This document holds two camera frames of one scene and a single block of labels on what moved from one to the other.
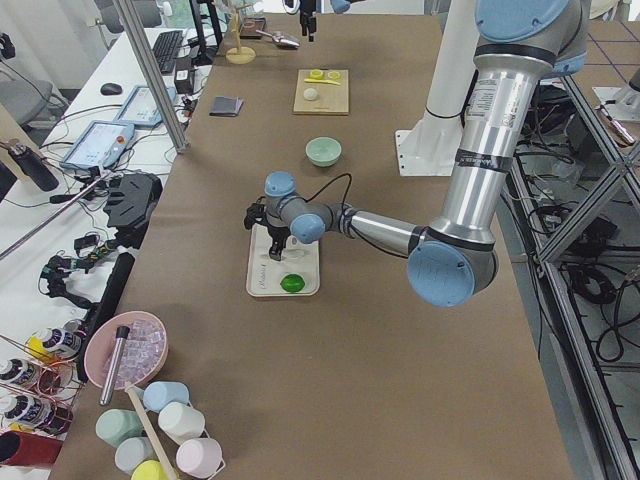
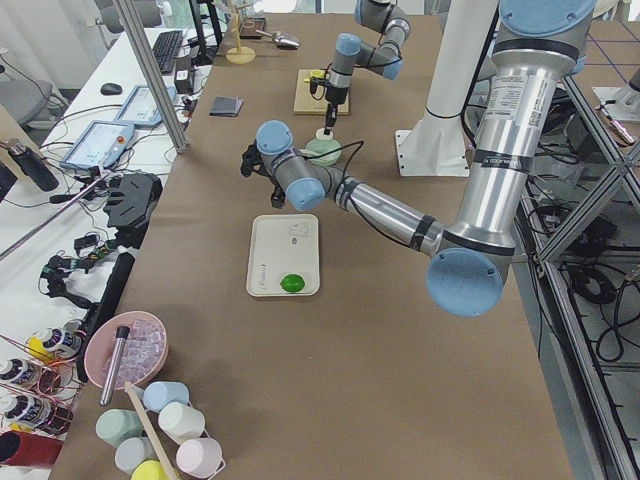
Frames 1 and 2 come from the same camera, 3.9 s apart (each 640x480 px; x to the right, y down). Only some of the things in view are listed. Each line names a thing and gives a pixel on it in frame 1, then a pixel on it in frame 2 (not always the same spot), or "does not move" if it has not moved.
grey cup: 133,451 does not move
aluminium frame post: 179,140 does not move
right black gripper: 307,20 → 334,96
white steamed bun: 310,94 → 320,134
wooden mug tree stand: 240,55 does not move
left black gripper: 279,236 → 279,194
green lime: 292,283 does not move
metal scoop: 282,39 does not move
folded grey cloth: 226,106 does not move
